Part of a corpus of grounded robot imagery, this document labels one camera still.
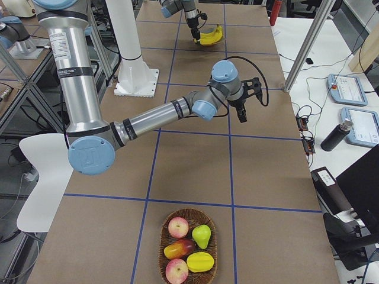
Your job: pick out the black water bottle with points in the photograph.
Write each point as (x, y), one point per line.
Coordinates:
(337, 135)

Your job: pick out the teach pendant tablet far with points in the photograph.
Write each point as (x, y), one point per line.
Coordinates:
(346, 89)

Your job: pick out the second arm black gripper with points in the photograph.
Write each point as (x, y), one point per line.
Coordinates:
(193, 22)

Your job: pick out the red cylinder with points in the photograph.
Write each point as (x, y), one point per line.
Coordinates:
(275, 12)

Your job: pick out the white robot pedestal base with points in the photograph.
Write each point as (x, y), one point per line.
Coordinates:
(134, 77)

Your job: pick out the grey square plate orange rim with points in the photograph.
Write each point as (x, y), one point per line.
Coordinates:
(211, 37)

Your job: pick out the black label printer box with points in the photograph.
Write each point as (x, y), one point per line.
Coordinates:
(329, 190)

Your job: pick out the teach pendant tablet near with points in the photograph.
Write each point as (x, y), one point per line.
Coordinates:
(365, 126)

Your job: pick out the aluminium frame post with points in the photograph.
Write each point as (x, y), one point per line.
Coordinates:
(313, 32)

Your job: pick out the small black box device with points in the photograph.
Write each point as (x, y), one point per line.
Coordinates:
(309, 61)

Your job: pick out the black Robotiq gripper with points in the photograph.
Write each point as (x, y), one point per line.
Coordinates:
(237, 103)

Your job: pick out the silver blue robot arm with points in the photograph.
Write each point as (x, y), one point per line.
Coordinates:
(92, 140)

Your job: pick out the pink red apple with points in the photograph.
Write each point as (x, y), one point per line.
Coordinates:
(178, 227)

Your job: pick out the teach pendant tablet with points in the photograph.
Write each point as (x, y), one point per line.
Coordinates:
(365, 126)
(346, 89)

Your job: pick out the black monitor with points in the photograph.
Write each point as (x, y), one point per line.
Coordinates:
(359, 183)

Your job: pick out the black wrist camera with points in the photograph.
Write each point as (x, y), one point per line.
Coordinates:
(252, 87)

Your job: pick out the brown wicker basket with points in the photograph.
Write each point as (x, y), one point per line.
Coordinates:
(194, 218)

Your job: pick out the yellow banana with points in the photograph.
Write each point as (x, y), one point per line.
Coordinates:
(210, 38)

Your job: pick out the red yellow mango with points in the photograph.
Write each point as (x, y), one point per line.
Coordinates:
(179, 249)

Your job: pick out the yellow starfruit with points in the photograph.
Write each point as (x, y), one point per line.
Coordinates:
(200, 262)

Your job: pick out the green plastic pear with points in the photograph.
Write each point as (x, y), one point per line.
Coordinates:
(201, 235)

